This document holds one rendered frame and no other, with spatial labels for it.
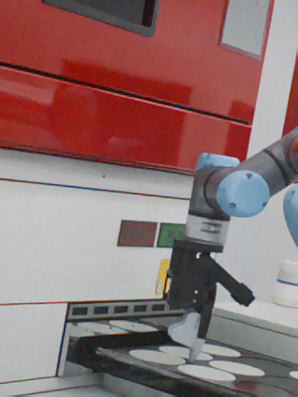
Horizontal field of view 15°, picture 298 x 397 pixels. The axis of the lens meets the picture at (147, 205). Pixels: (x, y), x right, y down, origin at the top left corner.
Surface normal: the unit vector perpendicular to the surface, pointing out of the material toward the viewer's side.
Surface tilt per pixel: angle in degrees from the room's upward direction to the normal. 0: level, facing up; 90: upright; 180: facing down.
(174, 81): 90
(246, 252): 90
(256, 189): 90
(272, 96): 90
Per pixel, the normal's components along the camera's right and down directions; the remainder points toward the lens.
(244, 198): 0.30, 0.11
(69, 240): 0.82, 0.18
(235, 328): -0.55, -0.05
